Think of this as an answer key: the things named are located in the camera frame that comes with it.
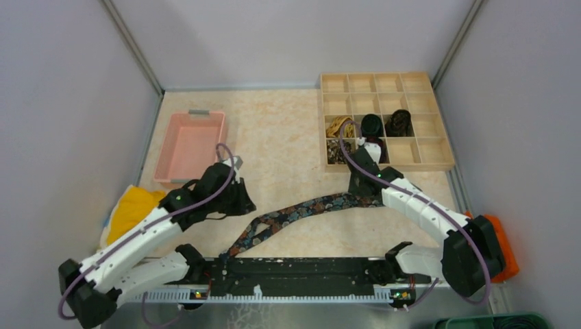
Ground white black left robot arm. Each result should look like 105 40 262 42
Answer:
57 156 256 328

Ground yellow cloth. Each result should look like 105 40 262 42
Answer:
120 185 166 234

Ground red navy rolled tie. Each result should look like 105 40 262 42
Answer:
374 138 389 164

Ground navy floral tie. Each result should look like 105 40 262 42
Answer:
219 192 383 262

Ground black brown floral rolled tie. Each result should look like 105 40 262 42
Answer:
326 139 347 165

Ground green bin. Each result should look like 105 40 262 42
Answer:
432 313 553 329

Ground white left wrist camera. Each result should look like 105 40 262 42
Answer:
221 156 243 171

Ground pink plastic basket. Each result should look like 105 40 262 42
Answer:
153 109 227 186

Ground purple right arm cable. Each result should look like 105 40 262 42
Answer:
338 119 492 306

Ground dark green rolled tie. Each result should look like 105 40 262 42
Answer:
360 114 384 138

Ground wooden compartment organizer box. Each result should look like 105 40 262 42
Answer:
319 71 455 173

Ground yellow patterned rolled tie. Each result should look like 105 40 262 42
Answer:
325 116 355 138

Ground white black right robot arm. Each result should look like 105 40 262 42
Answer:
346 147 507 297

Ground dark brown rolled tie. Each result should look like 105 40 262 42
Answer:
384 109 412 137

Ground orange cloth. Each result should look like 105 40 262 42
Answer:
483 214 520 284

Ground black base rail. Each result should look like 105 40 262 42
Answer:
179 257 431 297

